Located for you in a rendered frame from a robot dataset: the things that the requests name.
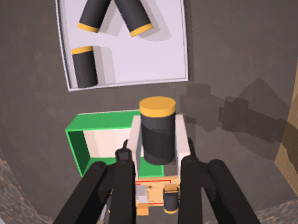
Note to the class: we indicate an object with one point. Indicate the green open box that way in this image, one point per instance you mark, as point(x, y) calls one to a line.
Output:
point(91, 140)

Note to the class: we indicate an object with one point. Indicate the white tray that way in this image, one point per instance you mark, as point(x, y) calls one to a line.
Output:
point(154, 56)

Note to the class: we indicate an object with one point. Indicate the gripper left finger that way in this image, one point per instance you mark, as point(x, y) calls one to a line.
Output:
point(86, 203)

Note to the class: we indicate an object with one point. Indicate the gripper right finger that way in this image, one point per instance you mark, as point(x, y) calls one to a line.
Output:
point(229, 204)

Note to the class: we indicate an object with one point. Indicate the dark grey cylinder with yellow top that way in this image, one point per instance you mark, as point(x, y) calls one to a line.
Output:
point(134, 16)
point(158, 116)
point(171, 201)
point(84, 66)
point(108, 202)
point(93, 15)

